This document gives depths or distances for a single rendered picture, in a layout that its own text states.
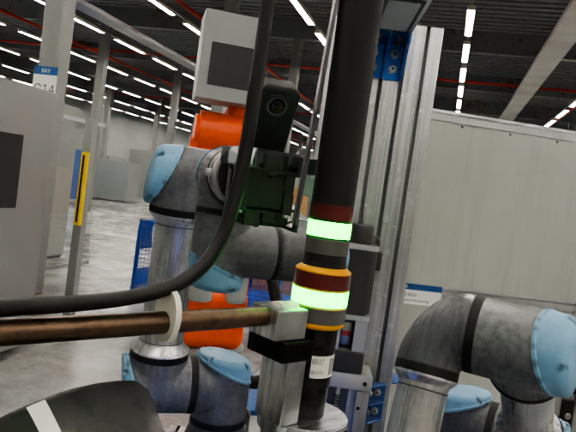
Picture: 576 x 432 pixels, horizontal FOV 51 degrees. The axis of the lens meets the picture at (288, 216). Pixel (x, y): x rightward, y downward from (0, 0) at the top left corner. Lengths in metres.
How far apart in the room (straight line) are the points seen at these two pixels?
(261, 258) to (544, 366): 0.40
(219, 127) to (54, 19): 3.38
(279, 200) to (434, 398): 0.44
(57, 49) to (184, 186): 6.24
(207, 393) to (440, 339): 0.53
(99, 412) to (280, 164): 0.29
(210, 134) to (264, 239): 3.68
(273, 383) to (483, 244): 2.09
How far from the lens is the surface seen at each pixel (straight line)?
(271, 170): 0.62
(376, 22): 0.47
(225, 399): 1.28
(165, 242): 1.18
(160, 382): 1.25
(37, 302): 0.35
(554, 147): 2.63
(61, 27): 7.37
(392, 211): 1.39
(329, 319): 0.46
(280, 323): 0.43
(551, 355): 0.90
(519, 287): 2.60
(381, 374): 1.45
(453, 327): 0.92
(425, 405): 0.94
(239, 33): 4.50
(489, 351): 0.91
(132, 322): 0.37
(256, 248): 0.81
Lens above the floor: 1.64
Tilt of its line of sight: 3 degrees down
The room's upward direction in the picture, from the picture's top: 8 degrees clockwise
